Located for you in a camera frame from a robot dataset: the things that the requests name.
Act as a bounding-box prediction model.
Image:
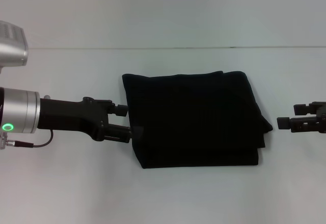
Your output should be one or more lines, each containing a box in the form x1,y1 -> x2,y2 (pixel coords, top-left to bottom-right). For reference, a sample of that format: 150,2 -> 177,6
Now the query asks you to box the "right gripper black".
276,101 -> 326,134

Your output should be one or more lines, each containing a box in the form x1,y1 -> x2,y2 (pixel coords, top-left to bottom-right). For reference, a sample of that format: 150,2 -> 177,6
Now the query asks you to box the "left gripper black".
37,96 -> 144,145

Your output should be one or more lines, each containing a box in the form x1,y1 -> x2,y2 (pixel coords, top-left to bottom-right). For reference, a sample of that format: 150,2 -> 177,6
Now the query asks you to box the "black shirt with FREE print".
121,70 -> 274,170

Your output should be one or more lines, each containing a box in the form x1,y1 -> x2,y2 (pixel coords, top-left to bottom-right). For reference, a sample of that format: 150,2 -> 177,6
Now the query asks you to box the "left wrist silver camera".
0,20 -> 30,74

